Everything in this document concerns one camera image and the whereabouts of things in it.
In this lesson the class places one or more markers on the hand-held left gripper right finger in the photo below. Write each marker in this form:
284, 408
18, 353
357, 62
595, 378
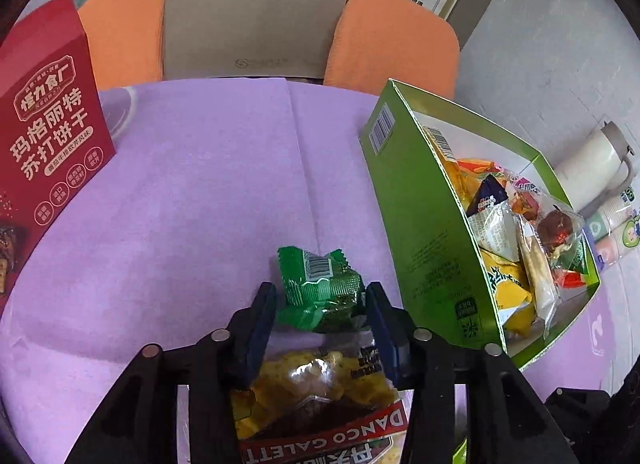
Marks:
385, 334

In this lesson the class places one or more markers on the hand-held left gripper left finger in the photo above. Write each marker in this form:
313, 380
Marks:
257, 334

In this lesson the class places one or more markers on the small green snack packet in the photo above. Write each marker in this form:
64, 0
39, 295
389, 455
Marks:
320, 289

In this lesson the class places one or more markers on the yellow cracker packet red label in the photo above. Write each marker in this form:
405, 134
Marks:
320, 384

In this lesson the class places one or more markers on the green cardboard box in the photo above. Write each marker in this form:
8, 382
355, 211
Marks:
425, 224

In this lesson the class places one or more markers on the orange red fruit packet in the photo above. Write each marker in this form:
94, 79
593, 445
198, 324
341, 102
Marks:
477, 166

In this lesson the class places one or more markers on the yellow packet black print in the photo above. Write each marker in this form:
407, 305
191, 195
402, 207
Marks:
505, 289

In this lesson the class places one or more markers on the red wrapped candy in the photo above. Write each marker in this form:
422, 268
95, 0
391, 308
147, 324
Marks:
567, 278

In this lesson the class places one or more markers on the white snack packet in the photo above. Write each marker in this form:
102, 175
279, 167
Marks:
495, 234

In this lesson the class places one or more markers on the beige cracker packet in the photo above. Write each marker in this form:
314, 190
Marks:
537, 269

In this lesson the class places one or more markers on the green twisted snack packet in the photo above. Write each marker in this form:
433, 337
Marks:
580, 254

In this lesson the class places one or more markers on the yellow snack packet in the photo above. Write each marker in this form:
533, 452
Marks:
452, 179

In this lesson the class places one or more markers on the dark blue snack packet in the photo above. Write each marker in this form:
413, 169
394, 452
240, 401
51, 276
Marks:
487, 196

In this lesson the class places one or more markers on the purple tablecloth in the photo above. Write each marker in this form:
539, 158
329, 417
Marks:
200, 169

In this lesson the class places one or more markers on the orange red snack packet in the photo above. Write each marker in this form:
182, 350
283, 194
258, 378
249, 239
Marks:
525, 205

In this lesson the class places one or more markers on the clear packet brown snack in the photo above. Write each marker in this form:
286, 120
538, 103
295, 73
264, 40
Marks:
560, 229

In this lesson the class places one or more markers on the stack of paper cups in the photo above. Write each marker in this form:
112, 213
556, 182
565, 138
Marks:
615, 229

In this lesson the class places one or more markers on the pink clear cookie packet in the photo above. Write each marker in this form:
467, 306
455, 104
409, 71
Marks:
525, 185

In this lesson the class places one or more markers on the white kettle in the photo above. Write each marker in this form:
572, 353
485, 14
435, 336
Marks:
590, 164

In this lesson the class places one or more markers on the red cracker box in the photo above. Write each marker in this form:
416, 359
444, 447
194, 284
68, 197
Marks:
50, 134

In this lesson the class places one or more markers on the orange chair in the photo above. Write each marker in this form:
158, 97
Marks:
395, 44
125, 34

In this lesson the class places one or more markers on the brown cardboard sheet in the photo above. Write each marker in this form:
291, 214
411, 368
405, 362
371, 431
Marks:
255, 14

